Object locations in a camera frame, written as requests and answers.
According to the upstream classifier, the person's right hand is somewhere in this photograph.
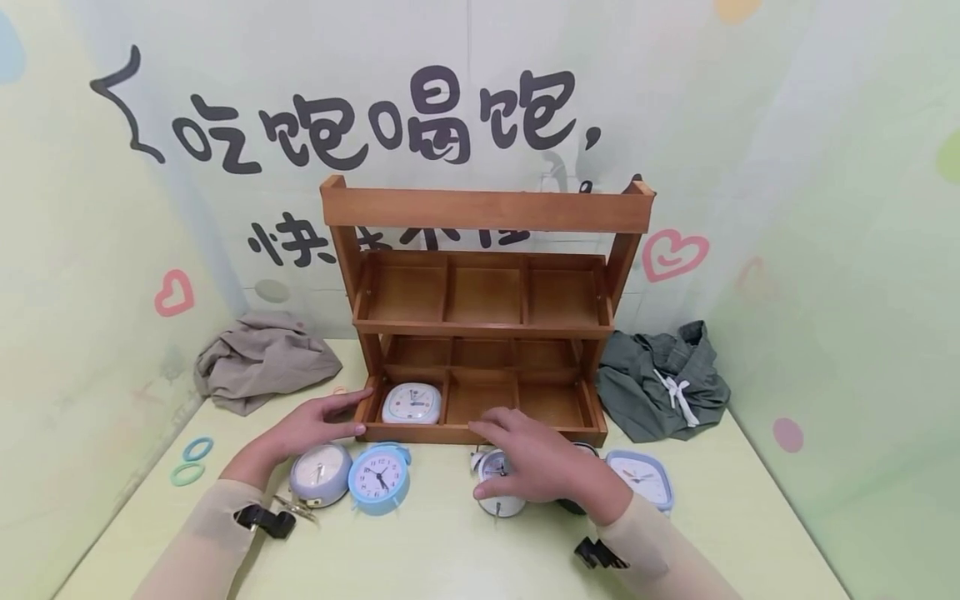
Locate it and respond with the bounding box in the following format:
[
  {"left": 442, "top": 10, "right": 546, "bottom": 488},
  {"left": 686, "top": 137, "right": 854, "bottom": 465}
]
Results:
[{"left": 467, "top": 407, "right": 629, "bottom": 526}]

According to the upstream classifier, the person's left hand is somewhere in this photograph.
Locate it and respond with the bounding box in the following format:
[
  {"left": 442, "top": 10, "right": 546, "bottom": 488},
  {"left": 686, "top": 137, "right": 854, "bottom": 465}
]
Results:
[{"left": 237, "top": 388, "right": 375, "bottom": 490}]

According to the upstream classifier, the white round alarm clock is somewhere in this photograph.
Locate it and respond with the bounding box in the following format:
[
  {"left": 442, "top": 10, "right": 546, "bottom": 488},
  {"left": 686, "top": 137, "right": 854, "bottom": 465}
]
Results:
[{"left": 470, "top": 447, "right": 531, "bottom": 519}]

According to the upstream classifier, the person's right forearm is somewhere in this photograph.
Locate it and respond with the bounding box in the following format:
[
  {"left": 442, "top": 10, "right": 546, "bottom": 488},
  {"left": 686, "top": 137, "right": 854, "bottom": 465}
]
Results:
[{"left": 591, "top": 492, "right": 743, "bottom": 600}]

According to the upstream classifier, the grey round alarm clock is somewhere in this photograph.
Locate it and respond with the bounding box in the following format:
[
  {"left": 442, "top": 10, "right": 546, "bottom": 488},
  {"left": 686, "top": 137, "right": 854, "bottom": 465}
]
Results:
[{"left": 290, "top": 442, "right": 353, "bottom": 508}]

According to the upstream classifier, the blue twin-bell alarm clock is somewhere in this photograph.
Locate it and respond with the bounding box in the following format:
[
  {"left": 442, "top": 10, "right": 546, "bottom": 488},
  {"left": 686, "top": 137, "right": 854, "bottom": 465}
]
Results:
[{"left": 347, "top": 442, "right": 413, "bottom": 517}]

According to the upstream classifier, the white square alarm clock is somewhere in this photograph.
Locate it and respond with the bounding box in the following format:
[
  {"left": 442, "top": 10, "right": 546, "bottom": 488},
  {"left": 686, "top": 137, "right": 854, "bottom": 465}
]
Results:
[{"left": 382, "top": 382, "right": 443, "bottom": 425}]

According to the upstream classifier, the black round alarm clock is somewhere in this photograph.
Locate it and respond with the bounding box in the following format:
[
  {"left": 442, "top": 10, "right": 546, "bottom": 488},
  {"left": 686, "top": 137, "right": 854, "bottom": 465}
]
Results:
[{"left": 557, "top": 442, "right": 602, "bottom": 516}]

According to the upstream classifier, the small metal piece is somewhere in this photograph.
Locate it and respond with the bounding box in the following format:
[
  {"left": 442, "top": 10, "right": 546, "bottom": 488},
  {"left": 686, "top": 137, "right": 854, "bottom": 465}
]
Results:
[{"left": 272, "top": 493, "right": 321, "bottom": 525}]

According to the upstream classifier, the beige crumpled garment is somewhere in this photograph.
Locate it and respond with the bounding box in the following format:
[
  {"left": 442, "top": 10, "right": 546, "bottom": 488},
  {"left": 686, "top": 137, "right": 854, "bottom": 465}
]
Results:
[{"left": 194, "top": 312, "right": 345, "bottom": 417}]

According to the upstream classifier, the black wrist band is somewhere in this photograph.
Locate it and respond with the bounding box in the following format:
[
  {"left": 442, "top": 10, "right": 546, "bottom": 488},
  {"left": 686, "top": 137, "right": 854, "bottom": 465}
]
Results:
[
  {"left": 573, "top": 536, "right": 631, "bottom": 573},
  {"left": 232, "top": 502, "right": 298, "bottom": 540}
]

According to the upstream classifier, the lavender square alarm clock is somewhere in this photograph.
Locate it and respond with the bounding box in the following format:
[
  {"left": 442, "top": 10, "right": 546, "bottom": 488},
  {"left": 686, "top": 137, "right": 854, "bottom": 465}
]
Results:
[{"left": 604, "top": 449, "right": 675, "bottom": 512}]

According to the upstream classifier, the wooden two-tier shelf rack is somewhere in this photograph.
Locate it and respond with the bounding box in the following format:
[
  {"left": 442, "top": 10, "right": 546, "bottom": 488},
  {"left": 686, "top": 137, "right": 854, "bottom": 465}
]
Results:
[{"left": 319, "top": 174, "right": 657, "bottom": 448}]

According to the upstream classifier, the green garment with drawstring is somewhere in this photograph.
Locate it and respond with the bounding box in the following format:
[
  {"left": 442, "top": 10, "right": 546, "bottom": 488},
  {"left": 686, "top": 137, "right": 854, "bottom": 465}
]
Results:
[{"left": 596, "top": 320, "right": 732, "bottom": 443}]

